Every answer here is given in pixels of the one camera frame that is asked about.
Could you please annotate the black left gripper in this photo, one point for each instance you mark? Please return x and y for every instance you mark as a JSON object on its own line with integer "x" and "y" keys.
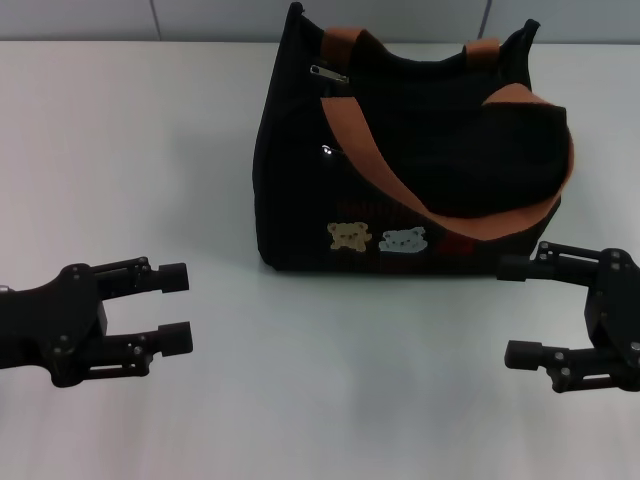
{"x": 50, "y": 320}

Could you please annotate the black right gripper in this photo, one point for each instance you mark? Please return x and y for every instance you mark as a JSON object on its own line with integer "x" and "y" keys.
{"x": 617, "y": 310}

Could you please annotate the flat silver zipper pull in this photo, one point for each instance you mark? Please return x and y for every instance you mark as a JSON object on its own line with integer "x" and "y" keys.
{"x": 327, "y": 73}

